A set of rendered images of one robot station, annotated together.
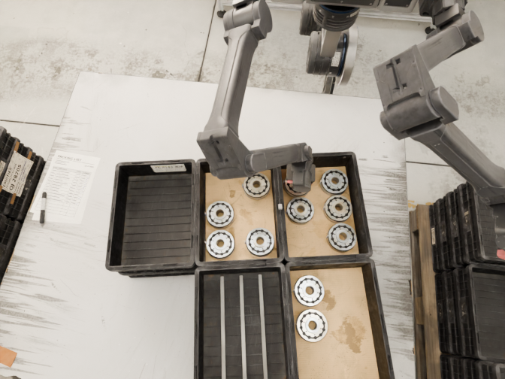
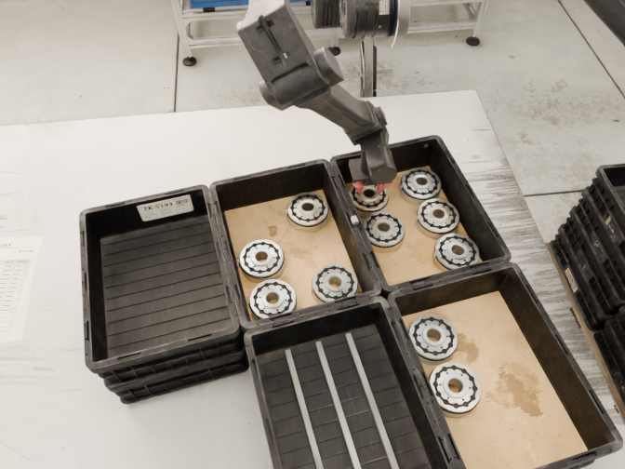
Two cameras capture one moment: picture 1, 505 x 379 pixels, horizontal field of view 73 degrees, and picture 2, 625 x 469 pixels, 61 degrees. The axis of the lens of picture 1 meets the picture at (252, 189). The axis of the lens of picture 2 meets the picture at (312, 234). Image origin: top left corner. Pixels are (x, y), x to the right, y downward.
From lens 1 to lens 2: 39 cm
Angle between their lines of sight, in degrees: 15
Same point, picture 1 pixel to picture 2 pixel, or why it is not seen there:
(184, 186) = (194, 235)
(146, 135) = (115, 192)
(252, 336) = (363, 432)
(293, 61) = not seen: hidden behind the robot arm
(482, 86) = (560, 91)
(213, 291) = (277, 377)
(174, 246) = (196, 323)
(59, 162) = not seen: outside the picture
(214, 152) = (267, 45)
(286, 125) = (325, 142)
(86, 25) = not seen: outside the picture
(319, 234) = (421, 259)
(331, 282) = (462, 321)
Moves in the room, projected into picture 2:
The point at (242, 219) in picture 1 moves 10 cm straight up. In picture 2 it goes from (298, 261) to (297, 238)
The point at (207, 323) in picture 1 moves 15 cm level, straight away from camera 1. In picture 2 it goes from (281, 430) to (204, 451)
